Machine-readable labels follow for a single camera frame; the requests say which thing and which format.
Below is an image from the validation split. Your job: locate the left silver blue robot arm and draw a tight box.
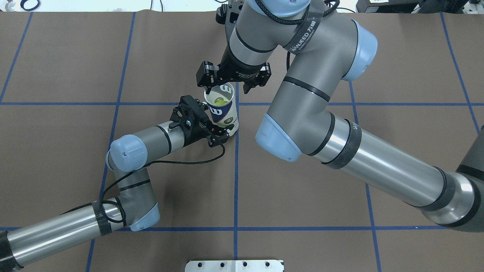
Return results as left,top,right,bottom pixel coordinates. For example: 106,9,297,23
1,95,236,272

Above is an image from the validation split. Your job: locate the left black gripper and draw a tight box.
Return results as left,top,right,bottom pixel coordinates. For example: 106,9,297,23
169,95,234,147

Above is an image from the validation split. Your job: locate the clear tennis ball can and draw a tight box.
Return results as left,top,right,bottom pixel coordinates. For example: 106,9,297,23
204,83,239,136

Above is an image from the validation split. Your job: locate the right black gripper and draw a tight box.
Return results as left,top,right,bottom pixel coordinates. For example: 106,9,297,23
196,48,272,94

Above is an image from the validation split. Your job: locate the white camera mast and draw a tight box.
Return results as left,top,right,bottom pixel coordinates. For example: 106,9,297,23
185,260,285,272

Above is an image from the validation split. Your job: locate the yellow tennis ball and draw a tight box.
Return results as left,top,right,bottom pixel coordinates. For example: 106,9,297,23
213,97,229,107

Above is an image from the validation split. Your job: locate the brown paper table cover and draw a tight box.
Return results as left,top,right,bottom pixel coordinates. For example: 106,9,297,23
0,11,483,272

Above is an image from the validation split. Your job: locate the black box with label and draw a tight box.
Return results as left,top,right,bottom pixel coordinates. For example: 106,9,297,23
355,0,419,14

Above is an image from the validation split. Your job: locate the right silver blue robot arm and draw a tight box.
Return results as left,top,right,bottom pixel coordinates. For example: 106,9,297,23
191,13,483,236

